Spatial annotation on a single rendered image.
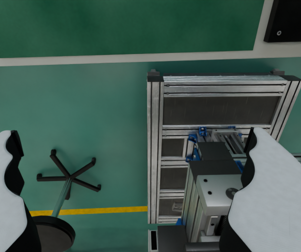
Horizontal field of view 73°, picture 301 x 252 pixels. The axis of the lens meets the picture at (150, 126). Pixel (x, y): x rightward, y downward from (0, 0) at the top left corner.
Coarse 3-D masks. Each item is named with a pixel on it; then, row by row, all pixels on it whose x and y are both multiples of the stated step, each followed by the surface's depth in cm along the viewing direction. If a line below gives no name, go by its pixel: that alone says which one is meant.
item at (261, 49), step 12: (264, 0) 44; (264, 12) 45; (264, 24) 46; (264, 48) 49; (276, 48) 49; (288, 48) 49; (300, 48) 49; (0, 60) 49; (12, 60) 49; (24, 60) 49; (36, 60) 49; (48, 60) 49; (60, 60) 49; (72, 60) 49; (84, 60) 49; (96, 60) 49; (108, 60) 49; (120, 60) 50; (132, 60) 50; (144, 60) 50; (156, 60) 50; (168, 60) 50
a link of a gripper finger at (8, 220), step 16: (0, 144) 9; (16, 144) 10; (0, 160) 8; (16, 160) 10; (0, 176) 7; (16, 176) 8; (0, 192) 7; (16, 192) 8; (0, 208) 6; (16, 208) 6; (0, 224) 6; (16, 224) 6; (32, 224) 7; (0, 240) 5; (16, 240) 6; (32, 240) 6
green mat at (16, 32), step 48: (0, 0) 42; (48, 0) 42; (96, 0) 43; (144, 0) 43; (192, 0) 43; (240, 0) 44; (0, 48) 47; (48, 48) 47; (96, 48) 48; (144, 48) 48; (192, 48) 48; (240, 48) 49
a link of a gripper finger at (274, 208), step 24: (264, 144) 9; (264, 168) 8; (288, 168) 8; (240, 192) 7; (264, 192) 7; (288, 192) 7; (240, 216) 6; (264, 216) 6; (288, 216) 6; (240, 240) 6; (264, 240) 6; (288, 240) 6
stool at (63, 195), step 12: (60, 168) 158; (84, 168) 159; (48, 180) 164; (60, 180) 165; (72, 180) 165; (60, 204) 142; (36, 216) 117; (48, 216) 118; (48, 228) 116; (60, 228) 118; (72, 228) 124; (48, 240) 123; (60, 240) 123; (72, 240) 126
